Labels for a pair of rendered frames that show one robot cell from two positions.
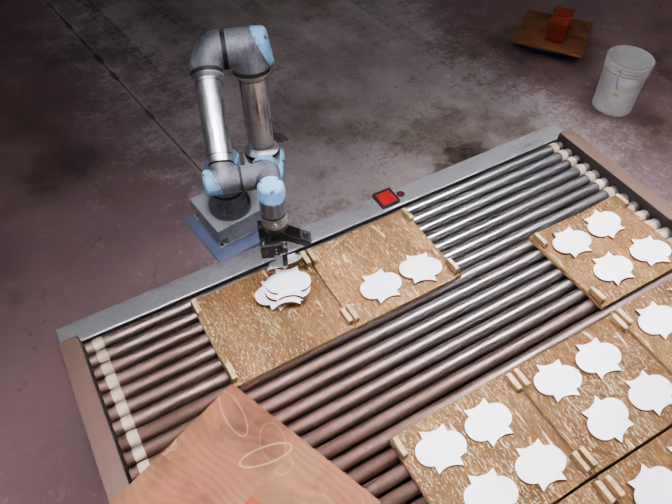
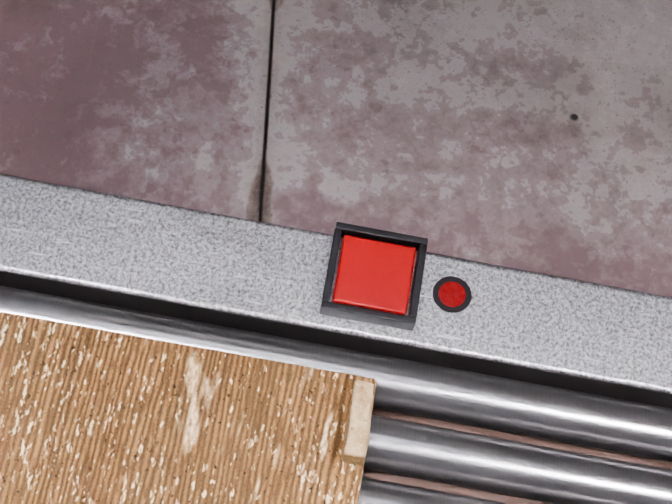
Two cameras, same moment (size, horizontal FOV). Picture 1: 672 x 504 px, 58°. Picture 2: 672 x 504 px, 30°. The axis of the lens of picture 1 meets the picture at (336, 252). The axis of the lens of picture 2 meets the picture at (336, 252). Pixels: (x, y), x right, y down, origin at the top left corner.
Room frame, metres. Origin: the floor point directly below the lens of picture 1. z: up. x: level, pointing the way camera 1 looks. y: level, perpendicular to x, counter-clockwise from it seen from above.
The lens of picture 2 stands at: (1.26, -0.36, 1.85)
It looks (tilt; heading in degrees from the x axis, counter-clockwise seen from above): 66 degrees down; 29
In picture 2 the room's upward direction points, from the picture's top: 11 degrees clockwise
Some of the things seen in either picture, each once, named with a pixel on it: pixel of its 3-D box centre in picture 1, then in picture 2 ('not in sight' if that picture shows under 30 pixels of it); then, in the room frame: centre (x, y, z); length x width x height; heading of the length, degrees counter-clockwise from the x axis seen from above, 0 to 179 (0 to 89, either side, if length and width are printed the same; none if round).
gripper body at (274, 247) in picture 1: (273, 236); not in sight; (1.21, 0.19, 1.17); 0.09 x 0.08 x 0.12; 99
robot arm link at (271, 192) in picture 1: (271, 197); not in sight; (1.22, 0.18, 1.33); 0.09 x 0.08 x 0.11; 11
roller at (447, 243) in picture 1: (386, 271); not in sight; (1.30, -0.17, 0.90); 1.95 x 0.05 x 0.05; 120
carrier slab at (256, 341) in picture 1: (271, 315); not in sight; (1.10, 0.20, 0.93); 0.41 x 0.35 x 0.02; 120
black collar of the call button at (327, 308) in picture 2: (386, 198); (374, 275); (1.63, -0.19, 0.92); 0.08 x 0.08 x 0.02; 30
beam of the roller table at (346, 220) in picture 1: (346, 223); (160, 264); (1.53, -0.04, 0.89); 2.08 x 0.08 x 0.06; 120
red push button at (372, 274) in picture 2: (386, 198); (374, 276); (1.63, -0.19, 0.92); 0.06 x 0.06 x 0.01; 30
